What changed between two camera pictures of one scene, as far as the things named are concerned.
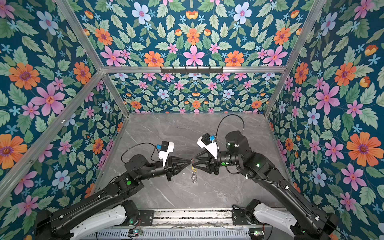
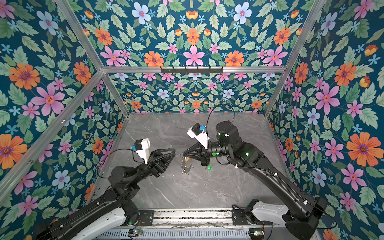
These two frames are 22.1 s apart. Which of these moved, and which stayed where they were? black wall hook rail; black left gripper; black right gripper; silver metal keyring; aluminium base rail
Moved: black left gripper; silver metal keyring; black right gripper
Stayed: aluminium base rail; black wall hook rail
